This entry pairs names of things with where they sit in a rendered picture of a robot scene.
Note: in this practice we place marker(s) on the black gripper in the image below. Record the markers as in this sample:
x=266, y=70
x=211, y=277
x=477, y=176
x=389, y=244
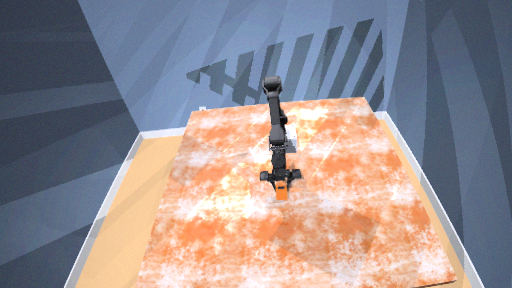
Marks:
x=266, y=176

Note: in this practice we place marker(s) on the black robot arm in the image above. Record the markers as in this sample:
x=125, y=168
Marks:
x=272, y=88

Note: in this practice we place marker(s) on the orange block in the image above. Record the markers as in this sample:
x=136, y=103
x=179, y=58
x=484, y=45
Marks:
x=281, y=192

